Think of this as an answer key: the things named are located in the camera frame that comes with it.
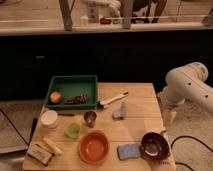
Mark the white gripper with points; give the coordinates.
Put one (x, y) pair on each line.
(168, 100)

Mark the small grey-blue towel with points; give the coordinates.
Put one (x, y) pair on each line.
(120, 113)

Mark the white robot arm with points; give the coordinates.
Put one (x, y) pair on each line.
(185, 82)

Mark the dark purple bowl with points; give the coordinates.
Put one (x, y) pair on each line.
(155, 147)

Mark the wooden light table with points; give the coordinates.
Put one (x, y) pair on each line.
(142, 116)

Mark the blue sponge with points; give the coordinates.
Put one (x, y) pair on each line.
(128, 151)

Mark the metal cup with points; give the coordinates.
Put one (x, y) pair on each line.
(90, 118)

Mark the orange bowl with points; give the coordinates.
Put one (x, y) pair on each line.
(93, 147)

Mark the dark grape bunch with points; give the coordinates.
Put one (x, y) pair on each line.
(80, 99)

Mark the green plastic cup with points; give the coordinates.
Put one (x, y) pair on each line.
(73, 130)

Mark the green plastic tray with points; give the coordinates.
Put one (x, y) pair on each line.
(71, 86)

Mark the orange peach fruit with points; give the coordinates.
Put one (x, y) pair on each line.
(55, 97)

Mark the white cup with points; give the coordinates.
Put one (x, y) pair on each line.
(49, 119)

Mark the yellow banana piece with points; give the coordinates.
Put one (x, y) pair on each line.
(53, 146)

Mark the wooden block box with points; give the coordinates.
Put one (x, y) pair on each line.
(40, 154)

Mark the white handled dish brush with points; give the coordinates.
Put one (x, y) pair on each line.
(105, 103)

